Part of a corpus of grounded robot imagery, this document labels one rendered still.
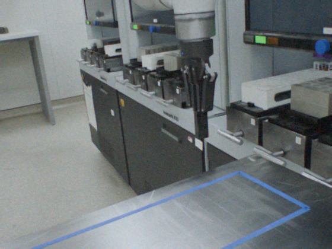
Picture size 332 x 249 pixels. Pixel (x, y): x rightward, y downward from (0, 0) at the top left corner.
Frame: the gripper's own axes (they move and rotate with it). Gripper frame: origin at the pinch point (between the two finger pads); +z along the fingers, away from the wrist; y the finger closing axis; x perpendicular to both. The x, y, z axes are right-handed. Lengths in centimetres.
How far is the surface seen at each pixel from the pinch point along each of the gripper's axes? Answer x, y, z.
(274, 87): -19.5, -3.5, -6.3
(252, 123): -11.7, -4.6, 1.2
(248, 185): 11.4, -33.3, -1.7
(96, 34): -26, 180, -11
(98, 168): -9, 164, 79
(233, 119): -11.8, 3.2, 2.1
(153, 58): -17, 66, -7
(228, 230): 20.5, -41.1, -1.6
